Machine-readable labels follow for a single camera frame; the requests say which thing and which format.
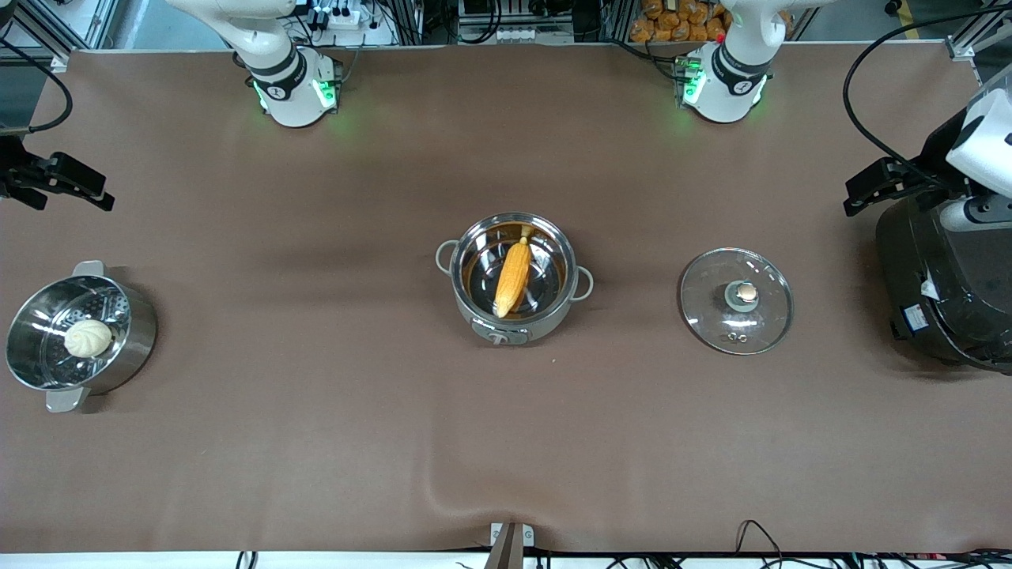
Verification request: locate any white steamed bun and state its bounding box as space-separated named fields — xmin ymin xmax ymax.
xmin=63 ymin=318 xmax=114 ymax=359

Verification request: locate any white power strip with plugs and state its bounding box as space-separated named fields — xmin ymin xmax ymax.
xmin=310 ymin=2 xmax=363 ymax=30

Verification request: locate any glass pot lid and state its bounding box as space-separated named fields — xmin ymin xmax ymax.
xmin=679 ymin=247 xmax=794 ymax=356

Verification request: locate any metal table clamp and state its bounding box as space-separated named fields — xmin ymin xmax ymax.
xmin=490 ymin=522 xmax=535 ymax=569

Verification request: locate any brown table mat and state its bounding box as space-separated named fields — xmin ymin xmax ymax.
xmin=0 ymin=43 xmax=1012 ymax=554

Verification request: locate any black rice cooker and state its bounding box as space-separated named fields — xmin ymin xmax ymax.
xmin=875 ymin=194 xmax=1012 ymax=374

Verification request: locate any black looped cable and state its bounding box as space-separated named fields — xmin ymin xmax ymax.
xmin=735 ymin=519 xmax=785 ymax=566

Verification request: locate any yellow corn cob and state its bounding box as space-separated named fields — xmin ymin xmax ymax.
xmin=493 ymin=227 xmax=533 ymax=319

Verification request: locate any aluminium frame rail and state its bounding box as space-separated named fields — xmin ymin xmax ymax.
xmin=49 ymin=0 xmax=121 ymax=73

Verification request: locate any stainless steel steamer pot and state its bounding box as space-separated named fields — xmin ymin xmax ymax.
xmin=5 ymin=261 xmax=158 ymax=413

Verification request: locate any grey electric cooking pot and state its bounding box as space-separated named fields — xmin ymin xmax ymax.
xmin=435 ymin=211 xmax=595 ymax=347

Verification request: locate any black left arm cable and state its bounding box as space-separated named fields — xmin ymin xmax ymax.
xmin=842 ymin=4 xmax=1012 ymax=190

